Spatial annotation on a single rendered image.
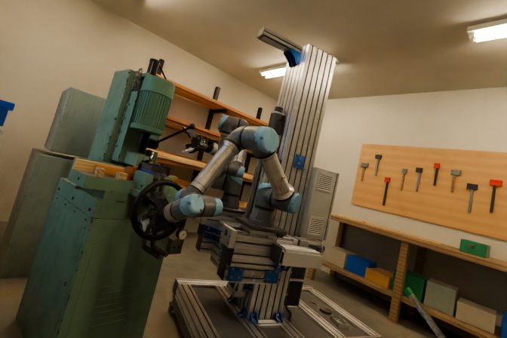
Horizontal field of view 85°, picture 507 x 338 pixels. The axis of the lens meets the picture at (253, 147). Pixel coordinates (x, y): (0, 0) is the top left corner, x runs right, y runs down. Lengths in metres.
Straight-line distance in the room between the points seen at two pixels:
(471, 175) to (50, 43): 4.94
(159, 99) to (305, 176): 1.04
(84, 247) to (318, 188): 1.34
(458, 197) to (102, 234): 3.53
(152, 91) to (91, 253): 0.85
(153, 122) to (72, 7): 2.77
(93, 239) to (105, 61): 2.93
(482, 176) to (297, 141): 2.51
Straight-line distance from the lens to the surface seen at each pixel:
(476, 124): 4.10
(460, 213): 3.91
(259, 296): 1.94
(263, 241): 1.59
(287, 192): 1.45
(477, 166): 3.95
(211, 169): 1.23
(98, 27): 4.20
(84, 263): 1.55
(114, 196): 1.49
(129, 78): 1.86
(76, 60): 4.05
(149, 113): 1.62
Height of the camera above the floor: 1.05
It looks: 7 degrees up
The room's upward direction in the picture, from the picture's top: 14 degrees clockwise
